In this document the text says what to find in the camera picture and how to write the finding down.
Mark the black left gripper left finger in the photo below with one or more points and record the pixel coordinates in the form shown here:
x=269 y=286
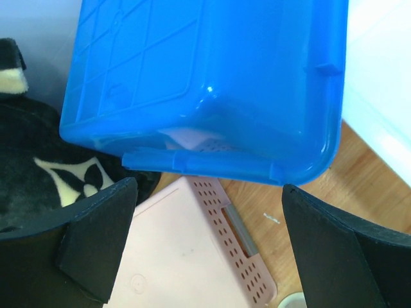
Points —
x=69 y=257

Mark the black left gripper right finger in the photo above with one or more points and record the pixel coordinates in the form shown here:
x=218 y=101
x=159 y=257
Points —
x=342 y=259

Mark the beige perforated basket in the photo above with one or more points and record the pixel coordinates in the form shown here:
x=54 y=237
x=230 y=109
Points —
x=294 y=300

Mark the pink small tray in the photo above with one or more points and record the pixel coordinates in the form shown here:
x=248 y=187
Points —
x=188 y=247

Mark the blue rimmed white tub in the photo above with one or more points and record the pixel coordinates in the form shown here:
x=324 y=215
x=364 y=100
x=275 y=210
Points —
x=376 y=102

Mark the black floral pillow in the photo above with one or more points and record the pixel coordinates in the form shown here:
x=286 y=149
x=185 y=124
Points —
x=40 y=172

